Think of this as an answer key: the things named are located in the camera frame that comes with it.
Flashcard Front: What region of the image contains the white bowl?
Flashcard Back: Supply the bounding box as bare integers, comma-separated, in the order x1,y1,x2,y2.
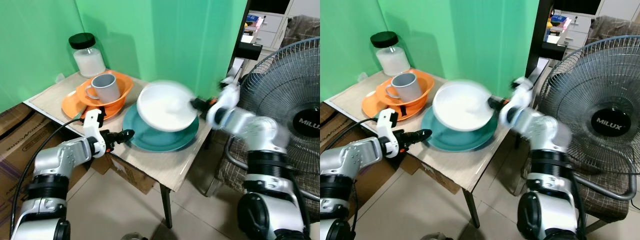
136,80,199,133
432,80,496,132

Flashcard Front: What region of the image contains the teal plate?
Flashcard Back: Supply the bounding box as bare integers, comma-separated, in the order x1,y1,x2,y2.
421,106,498,152
122,102,200,153

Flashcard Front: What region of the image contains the orange bowl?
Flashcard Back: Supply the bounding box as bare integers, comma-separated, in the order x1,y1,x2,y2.
376,68,436,107
75,70,135,108

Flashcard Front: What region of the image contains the orange plate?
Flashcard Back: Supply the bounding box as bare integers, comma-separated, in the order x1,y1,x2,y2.
61,89,127,121
362,89,426,121

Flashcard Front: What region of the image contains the grey mug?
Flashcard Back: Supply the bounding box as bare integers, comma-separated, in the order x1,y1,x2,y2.
384,72,423,103
84,73,122,104

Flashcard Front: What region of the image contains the small wood-top table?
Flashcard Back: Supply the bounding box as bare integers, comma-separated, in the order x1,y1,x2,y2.
24,70,217,230
324,70,502,230

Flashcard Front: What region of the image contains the large brown cardboard box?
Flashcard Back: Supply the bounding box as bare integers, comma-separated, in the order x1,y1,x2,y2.
0,102,66,211
320,102,363,153

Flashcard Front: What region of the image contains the green backdrop cloth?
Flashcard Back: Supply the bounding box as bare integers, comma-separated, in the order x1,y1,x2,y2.
0,0,251,114
320,0,542,101

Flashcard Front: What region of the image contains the glass jar with black lid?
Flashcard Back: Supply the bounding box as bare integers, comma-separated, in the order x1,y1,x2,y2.
370,31,411,77
68,32,107,79

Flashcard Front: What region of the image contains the black Milux floor fan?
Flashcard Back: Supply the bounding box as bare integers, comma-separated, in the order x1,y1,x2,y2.
223,36,321,201
520,35,640,202

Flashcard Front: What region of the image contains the white drawer cabinet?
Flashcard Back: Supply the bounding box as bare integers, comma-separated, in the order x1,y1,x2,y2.
249,12,292,49
554,12,597,49

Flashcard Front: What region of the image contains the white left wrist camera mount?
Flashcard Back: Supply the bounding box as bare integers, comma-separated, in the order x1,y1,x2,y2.
376,108,401,158
82,109,107,158

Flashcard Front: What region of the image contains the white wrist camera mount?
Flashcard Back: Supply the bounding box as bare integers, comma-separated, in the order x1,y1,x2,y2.
82,109,107,158
219,76,242,109
376,108,401,158
510,76,535,109

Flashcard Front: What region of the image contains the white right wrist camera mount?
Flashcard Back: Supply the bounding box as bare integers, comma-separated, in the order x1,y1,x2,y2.
219,76,242,109
510,76,535,109

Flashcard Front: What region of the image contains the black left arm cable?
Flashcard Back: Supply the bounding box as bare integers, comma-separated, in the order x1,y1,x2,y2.
9,117,83,223
326,117,382,152

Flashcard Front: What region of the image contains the black shelf frame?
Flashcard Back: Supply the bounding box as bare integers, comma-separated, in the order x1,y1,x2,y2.
229,0,265,93
525,0,568,87

